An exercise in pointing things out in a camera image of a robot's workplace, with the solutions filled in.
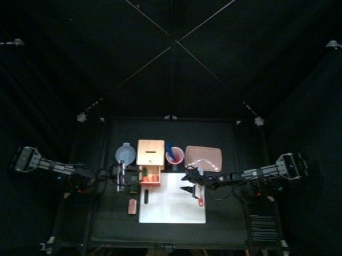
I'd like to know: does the pale block with red dot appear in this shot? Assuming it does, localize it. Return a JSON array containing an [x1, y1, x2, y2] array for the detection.
[[127, 198, 139, 216]]

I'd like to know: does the thin diagonal brace wire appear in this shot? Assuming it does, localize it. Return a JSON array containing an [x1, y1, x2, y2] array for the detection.
[[79, 0, 237, 120], [122, 0, 265, 125]]

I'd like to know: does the red plastic cup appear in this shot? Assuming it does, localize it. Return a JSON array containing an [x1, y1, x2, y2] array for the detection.
[[165, 146, 186, 166]]

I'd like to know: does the red flat sheet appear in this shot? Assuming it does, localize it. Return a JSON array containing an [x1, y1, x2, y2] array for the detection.
[[194, 184, 206, 208]]

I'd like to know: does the red drawer with wooden knob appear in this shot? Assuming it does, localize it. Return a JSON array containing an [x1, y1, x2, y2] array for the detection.
[[138, 165, 164, 187]]

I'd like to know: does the orange toy carrot piece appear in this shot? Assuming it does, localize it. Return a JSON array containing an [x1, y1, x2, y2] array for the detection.
[[141, 174, 162, 184]]

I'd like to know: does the white cutting board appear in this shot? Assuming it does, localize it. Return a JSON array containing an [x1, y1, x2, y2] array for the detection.
[[138, 171, 209, 225]]

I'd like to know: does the wooden drawer cabinet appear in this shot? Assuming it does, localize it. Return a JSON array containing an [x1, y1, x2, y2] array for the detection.
[[135, 139, 168, 167]]

